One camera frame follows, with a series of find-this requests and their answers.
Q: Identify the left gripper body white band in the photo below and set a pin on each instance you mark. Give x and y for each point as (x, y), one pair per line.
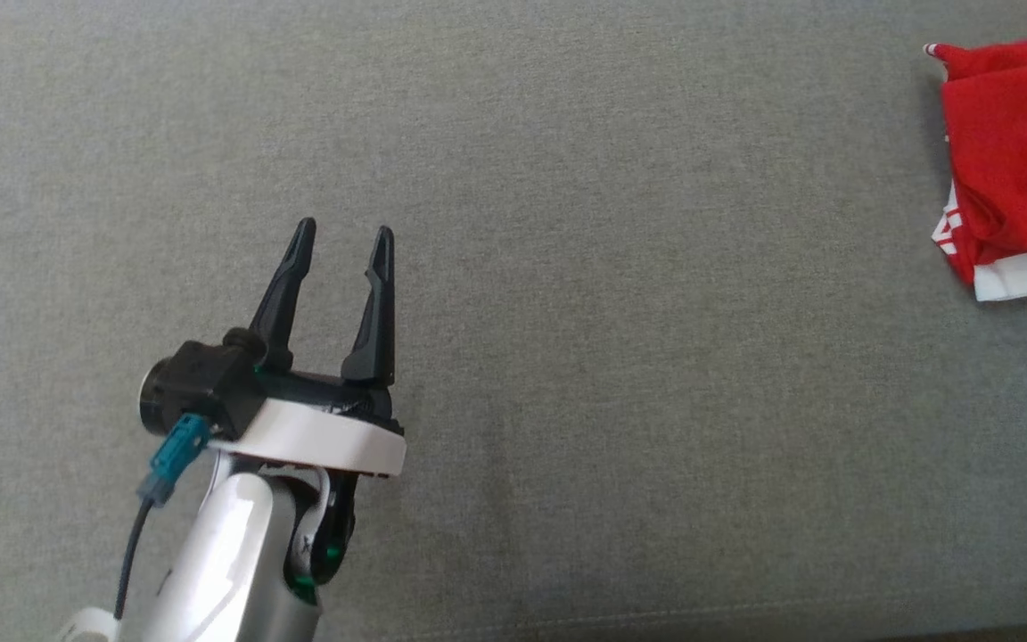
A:
(326, 437)

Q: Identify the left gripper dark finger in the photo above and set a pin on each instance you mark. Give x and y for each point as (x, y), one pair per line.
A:
(280, 312)
(378, 339)

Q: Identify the red basketball jersey white sleeves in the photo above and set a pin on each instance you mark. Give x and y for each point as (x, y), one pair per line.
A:
(1022, 143)

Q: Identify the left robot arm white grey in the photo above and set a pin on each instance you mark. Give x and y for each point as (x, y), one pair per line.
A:
(228, 562)

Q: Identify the large grey sofa seat cushion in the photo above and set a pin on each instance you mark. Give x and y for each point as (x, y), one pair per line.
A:
(612, 312)

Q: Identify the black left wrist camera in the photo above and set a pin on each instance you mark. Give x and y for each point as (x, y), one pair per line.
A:
(206, 383)

